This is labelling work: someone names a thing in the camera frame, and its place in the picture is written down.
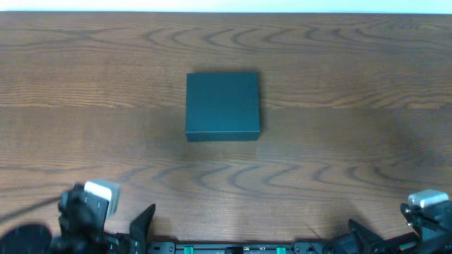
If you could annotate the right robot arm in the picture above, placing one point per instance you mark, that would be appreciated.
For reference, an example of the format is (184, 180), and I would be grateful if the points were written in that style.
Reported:
(431, 234)

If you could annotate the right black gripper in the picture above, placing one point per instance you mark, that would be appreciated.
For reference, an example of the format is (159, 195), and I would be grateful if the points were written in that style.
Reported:
(375, 242)

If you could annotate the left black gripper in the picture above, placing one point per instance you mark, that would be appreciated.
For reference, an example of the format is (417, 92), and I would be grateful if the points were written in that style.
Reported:
(135, 243)

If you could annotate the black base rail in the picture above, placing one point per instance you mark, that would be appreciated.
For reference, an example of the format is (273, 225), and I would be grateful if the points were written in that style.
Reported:
(300, 247)

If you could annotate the dark green box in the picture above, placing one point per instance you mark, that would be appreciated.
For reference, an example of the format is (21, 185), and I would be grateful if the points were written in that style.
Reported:
(222, 107)

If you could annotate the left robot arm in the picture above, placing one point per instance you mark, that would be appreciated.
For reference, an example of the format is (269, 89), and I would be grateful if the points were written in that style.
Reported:
(82, 223)

